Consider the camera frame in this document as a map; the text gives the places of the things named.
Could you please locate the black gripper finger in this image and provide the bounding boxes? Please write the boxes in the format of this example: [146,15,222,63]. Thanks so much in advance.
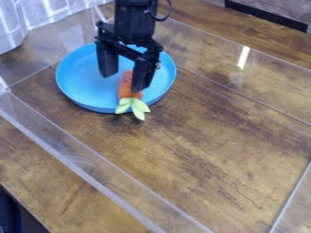
[130,54,160,93]
[95,41,118,78]

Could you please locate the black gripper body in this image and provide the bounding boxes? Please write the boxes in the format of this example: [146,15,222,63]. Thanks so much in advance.
[95,0,162,60]

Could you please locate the orange toy carrot green leaves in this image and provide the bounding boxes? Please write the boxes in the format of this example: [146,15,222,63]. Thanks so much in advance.
[114,70,150,120]

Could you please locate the blue round plastic tray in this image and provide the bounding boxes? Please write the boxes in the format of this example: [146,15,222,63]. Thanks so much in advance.
[55,44,177,114]

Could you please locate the white grey checked curtain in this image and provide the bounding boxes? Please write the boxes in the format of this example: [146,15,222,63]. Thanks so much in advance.
[0,0,114,55]

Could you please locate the dark wooden furniture edge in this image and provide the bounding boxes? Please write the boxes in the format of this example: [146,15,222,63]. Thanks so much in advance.
[224,0,308,33]

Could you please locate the black cable loop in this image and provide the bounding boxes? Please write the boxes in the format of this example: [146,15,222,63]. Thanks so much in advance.
[146,0,173,23]

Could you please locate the clear acrylic enclosure wall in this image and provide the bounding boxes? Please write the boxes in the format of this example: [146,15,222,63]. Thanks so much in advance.
[0,0,311,233]

